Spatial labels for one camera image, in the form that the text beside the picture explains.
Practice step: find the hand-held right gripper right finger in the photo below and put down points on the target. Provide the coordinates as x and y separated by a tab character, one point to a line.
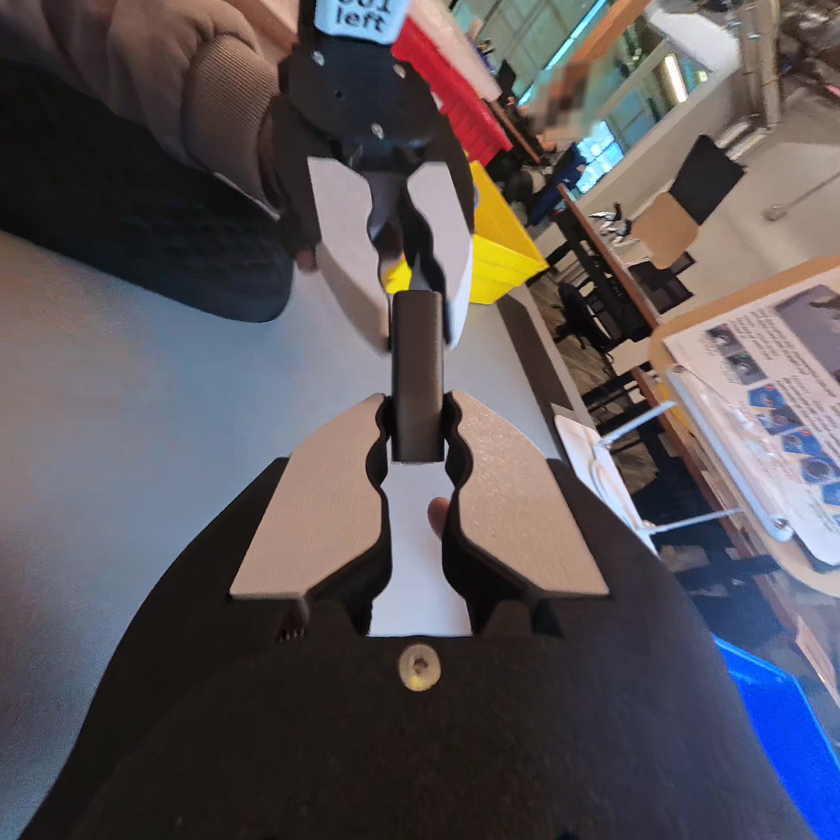
518	518

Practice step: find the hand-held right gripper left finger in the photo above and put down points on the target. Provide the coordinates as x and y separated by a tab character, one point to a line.
315	512

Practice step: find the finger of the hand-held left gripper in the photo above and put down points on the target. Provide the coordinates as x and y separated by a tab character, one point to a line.
344	236
453	236

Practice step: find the dark grey ethernet port adapter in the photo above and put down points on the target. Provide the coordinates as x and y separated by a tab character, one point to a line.
417	374

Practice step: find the person's left forearm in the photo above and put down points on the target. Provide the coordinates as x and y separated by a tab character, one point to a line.
164	79

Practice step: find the person's left hand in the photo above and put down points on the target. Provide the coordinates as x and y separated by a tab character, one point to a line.
292	190

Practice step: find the person's right hand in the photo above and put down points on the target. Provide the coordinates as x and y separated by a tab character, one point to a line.
438	517

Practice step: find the yellow plastic bin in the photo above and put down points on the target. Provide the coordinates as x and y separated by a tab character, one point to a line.
505	256

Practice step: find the red plastic bin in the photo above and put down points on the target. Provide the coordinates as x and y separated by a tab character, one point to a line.
459	85

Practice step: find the white plastic bin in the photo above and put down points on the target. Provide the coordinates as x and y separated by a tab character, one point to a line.
456	33

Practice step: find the long wooden table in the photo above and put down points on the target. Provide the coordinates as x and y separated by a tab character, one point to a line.
604	249

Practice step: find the dark knit cloth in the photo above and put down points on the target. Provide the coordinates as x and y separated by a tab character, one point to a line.
131	229

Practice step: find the clear acrylic sheet holder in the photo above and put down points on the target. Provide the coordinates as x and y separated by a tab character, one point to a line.
728	453

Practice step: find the wooden chair with black back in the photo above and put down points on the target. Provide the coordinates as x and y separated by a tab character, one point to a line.
705	174

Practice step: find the instruction sheet on wooden board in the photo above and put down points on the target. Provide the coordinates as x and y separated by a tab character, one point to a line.
709	308

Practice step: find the printed instruction sheet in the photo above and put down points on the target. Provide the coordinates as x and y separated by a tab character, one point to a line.
774	394

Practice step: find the blue plastic bin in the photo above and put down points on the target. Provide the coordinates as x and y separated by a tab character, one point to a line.
787	735

